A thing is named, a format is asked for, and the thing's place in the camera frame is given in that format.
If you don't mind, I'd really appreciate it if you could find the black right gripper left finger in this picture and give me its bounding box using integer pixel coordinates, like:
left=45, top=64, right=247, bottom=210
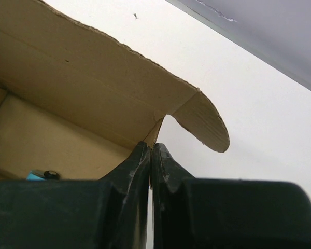
left=0, top=142, right=150, bottom=248

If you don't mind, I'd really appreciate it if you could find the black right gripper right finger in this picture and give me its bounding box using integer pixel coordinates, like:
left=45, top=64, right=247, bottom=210
left=150, top=143, right=311, bottom=248

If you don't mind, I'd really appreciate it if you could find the small blue toy car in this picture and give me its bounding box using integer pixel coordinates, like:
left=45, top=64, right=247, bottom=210
left=26, top=170, right=61, bottom=181

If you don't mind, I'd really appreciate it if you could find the brown cardboard paper box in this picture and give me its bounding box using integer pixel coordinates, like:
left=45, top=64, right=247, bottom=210
left=0, top=1, right=230, bottom=179

